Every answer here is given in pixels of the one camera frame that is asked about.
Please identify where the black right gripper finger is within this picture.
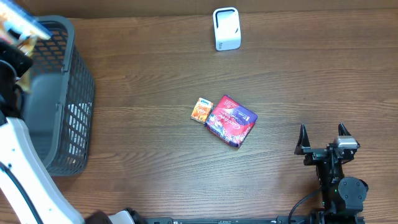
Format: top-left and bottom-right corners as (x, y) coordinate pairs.
(294, 124), (311, 155)
(338, 123), (351, 136)

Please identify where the yellow snack bag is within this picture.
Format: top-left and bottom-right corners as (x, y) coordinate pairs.
(0, 0), (52, 94)

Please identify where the red purple pad package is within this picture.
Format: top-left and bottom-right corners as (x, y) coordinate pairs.
(205, 95), (258, 147)

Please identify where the orange tissue packet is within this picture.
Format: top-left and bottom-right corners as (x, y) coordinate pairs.
(191, 98), (213, 123)

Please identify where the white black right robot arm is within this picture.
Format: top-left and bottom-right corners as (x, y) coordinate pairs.
(288, 123), (369, 224)

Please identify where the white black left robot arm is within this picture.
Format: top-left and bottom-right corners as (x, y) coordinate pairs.
(1, 42), (134, 224)

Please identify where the white barcode scanner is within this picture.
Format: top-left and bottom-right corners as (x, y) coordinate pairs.
(213, 7), (241, 51)

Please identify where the gray plastic shopping basket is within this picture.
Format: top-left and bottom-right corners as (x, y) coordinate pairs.
(22, 16), (95, 176)

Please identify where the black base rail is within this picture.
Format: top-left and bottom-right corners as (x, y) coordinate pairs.
(144, 216), (347, 224)

